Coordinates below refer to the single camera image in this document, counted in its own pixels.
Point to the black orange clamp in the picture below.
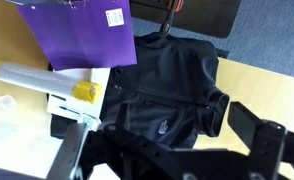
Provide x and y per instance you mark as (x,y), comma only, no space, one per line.
(174,6)

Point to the white paper sheet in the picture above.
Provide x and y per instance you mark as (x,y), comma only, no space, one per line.
(87,96)

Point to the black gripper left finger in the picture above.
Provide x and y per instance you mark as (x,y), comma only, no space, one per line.
(123,117)

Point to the black perforated board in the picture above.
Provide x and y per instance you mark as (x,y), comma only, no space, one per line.
(209,17)

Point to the bubble wrap roll yellow caps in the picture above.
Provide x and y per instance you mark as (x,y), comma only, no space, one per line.
(36,79)

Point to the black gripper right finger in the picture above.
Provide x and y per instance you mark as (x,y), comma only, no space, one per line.
(243,122)

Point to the black zip jacket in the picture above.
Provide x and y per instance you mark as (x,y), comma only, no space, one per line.
(170,92)

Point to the black pen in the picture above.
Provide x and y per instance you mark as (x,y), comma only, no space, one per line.
(70,110)

